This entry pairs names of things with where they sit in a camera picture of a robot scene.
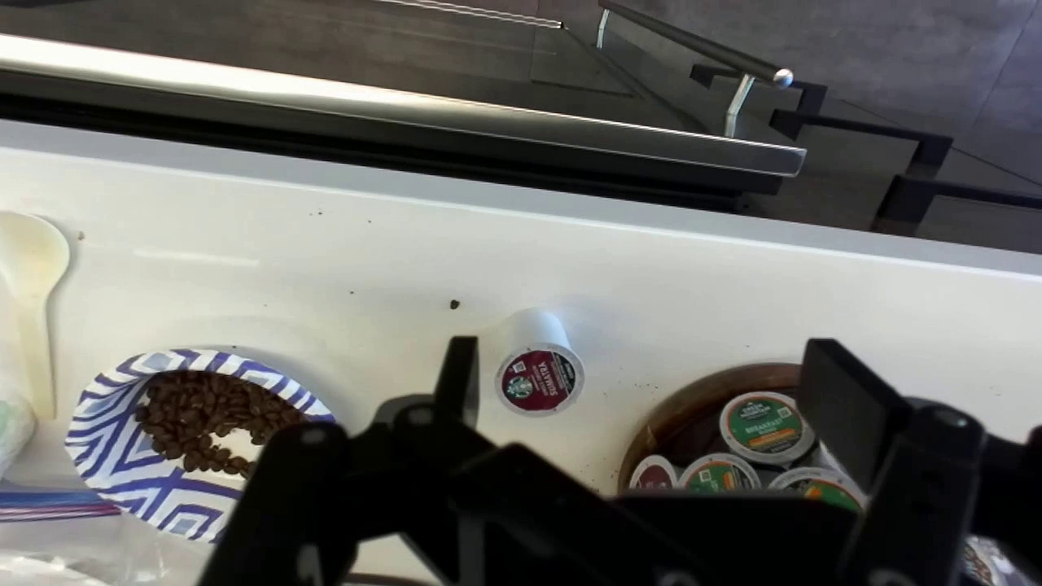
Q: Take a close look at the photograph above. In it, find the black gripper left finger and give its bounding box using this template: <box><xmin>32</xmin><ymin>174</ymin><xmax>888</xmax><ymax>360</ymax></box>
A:
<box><xmin>200</xmin><ymin>335</ymin><xmax>698</xmax><ymax>586</ymax></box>

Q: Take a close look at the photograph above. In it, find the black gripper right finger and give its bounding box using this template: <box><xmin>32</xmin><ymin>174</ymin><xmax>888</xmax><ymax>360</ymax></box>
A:
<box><xmin>802</xmin><ymin>335</ymin><xmax>1042</xmax><ymax>586</ymax></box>

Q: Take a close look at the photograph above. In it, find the maroon lid coffee pod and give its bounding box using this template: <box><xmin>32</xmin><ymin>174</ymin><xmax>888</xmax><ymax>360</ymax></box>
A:
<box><xmin>626</xmin><ymin>452</ymin><xmax>680</xmax><ymax>499</ymax></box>
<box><xmin>492</xmin><ymin>307</ymin><xmax>590</xmax><ymax>416</ymax></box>

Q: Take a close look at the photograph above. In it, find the green lid coffee pod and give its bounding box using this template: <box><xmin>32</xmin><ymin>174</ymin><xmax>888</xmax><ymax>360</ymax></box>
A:
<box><xmin>764</xmin><ymin>466</ymin><xmax>871</xmax><ymax>514</ymax></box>
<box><xmin>676</xmin><ymin>452</ymin><xmax>762</xmax><ymax>502</ymax></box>
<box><xmin>717</xmin><ymin>386</ymin><xmax>817</xmax><ymax>467</ymax></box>

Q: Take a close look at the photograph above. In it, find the pile of coffee beans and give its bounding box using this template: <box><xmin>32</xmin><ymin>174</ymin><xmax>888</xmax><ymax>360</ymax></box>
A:
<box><xmin>136</xmin><ymin>369</ymin><xmax>308</xmax><ymax>477</ymax></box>

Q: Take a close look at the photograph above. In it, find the blue patterned paper plate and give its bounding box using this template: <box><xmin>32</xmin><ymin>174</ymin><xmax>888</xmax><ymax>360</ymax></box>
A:
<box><xmin>63</xmin><ymin>344</ymin><xmax>340</xmax><ymax>545</ymax></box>

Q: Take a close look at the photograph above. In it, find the clear plastic zip bag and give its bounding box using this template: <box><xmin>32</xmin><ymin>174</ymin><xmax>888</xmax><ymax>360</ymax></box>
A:
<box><xmin>0</xmin><ymin>481</ymin><xmax>238</xmax><ymax>586</ymax></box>

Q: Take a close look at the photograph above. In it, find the white plastic spoon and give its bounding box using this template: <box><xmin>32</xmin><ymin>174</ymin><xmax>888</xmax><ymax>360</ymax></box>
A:
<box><xmin>0</xmin><ymin>208</ymin><xmax>76</xmax><ymax>420</ymax></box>

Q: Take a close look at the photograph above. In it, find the black wire coffee pod rack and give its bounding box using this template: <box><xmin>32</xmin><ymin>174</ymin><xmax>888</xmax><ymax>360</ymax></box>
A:
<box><xmin>615</xmin><ymin>358</ymin><xmax>871</xmax><ymax>514</ymax></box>

